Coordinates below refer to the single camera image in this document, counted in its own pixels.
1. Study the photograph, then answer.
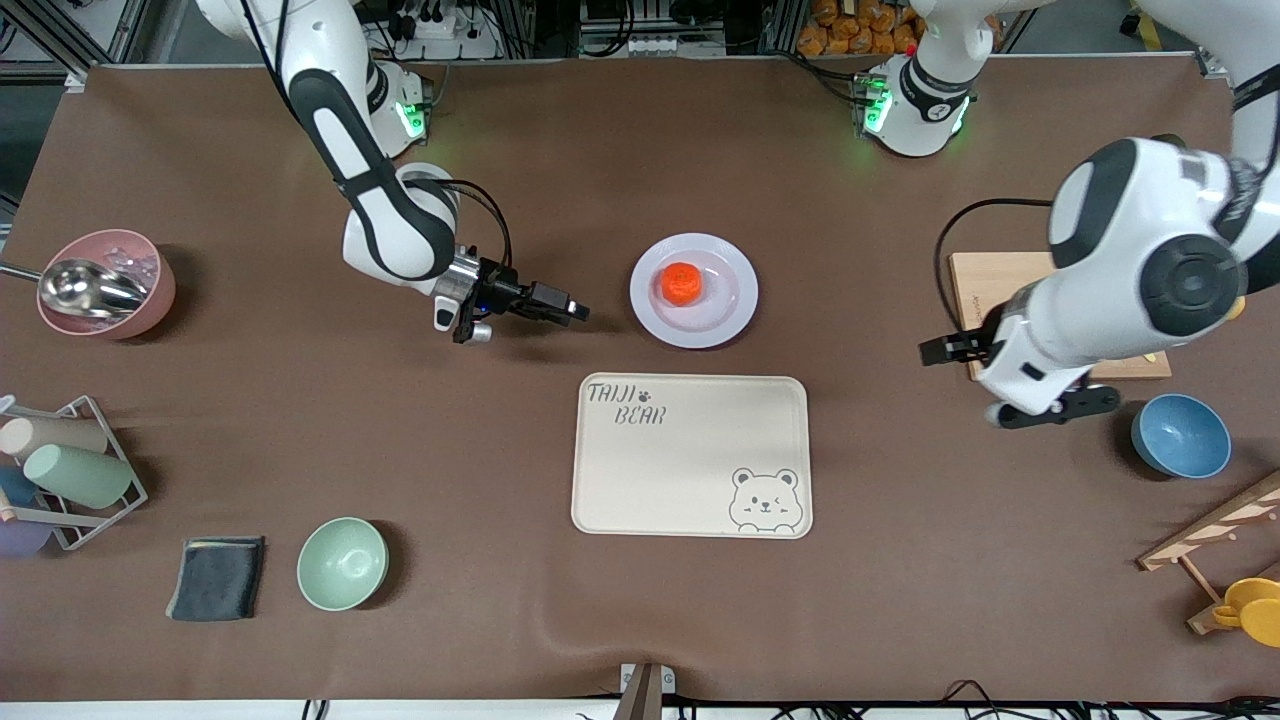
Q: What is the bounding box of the orange mandarin fruit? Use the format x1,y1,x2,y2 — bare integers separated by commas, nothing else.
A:
660,262,705,307

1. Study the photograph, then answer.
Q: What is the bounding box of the cream bear print tray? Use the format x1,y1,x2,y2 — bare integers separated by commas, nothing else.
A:
571,374,813,540

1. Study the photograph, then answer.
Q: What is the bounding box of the shiny metal scoop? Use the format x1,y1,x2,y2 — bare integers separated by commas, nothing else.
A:
0,259,149,321

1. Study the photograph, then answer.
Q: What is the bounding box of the bag of orange buns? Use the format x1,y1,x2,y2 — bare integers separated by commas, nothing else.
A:
797,0,926,58

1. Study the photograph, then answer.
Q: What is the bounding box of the mint green cup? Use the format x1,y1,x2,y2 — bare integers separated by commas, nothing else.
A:
23,443,134,510

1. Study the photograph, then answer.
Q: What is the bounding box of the beige cup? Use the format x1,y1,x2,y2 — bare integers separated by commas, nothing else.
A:
0,415,108,461

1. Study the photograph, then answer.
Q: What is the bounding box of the white round plate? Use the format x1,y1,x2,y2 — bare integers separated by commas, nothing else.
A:
629,233,759,350

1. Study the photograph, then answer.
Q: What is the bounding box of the dark grey folded cloth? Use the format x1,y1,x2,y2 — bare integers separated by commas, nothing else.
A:
166,537,266,622

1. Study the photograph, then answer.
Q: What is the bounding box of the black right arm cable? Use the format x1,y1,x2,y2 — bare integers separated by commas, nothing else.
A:
440,179,514,273

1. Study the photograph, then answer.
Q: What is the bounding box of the white wire cup rack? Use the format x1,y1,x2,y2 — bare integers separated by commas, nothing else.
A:
0,395,149,552

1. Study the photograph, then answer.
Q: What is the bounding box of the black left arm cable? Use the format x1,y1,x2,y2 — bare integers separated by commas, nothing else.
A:
934,197,1057,337

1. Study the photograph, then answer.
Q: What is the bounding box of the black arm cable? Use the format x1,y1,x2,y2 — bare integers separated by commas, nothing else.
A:
934,197,1057,337
440,179,514,273

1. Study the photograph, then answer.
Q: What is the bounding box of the white power strip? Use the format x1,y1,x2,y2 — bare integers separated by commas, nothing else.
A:
385,0,501,61

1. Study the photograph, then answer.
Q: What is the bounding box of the pink bowl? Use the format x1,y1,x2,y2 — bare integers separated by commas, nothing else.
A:
37,229,176,341

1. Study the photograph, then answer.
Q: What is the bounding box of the blue bowl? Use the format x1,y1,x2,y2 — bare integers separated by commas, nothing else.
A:
1131,393,1232,480

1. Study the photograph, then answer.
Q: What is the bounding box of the metal table clamp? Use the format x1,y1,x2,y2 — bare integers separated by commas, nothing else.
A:
612,662,676,720

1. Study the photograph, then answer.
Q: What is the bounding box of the purple cup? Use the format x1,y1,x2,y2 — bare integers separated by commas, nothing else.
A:
0,518,53,558

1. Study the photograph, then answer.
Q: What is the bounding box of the wooden cutting board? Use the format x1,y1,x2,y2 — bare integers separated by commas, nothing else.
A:
949,251,1172,382

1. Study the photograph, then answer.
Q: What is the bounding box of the mint green bowl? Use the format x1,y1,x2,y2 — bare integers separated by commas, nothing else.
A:
297,517,389,612

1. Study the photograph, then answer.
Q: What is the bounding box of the wooden drying rack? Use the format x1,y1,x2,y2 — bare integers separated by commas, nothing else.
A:
1138,470,1280,636

